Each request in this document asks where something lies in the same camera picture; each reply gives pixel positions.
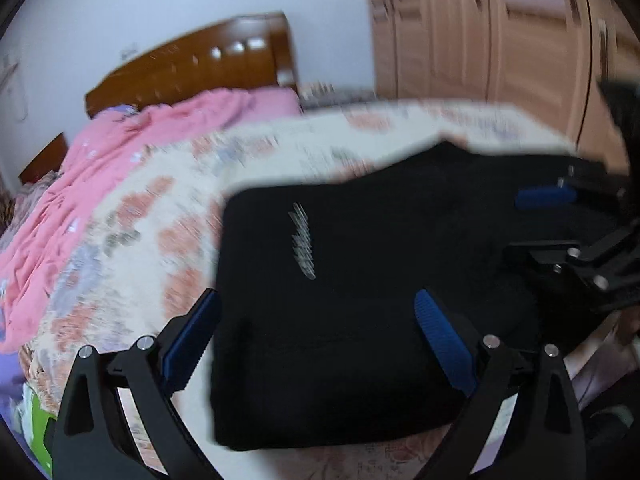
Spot black pants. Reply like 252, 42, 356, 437
210, 141, 601, 454

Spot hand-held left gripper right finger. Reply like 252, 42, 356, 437
414, 288, 587, 480

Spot wooden headboard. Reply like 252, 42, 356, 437
84, 11, 301, 121

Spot purple bed sheet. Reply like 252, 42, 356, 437
0, 280, 32, 416

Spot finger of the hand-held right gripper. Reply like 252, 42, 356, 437
502, 224, 640, 314
515, 157, 633, 213

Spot floral blanket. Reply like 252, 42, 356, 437
20, 97, 581, 480

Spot green package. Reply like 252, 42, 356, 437
21, 389, 57, 467

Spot purple pillow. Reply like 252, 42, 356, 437
97, 103, 142, 122

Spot wooden wardrobe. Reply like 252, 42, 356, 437
362, 0, 640, 171

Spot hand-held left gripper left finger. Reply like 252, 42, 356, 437
50, 287, 223, 480

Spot pink quilt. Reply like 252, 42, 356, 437
0, 87, 302, 356

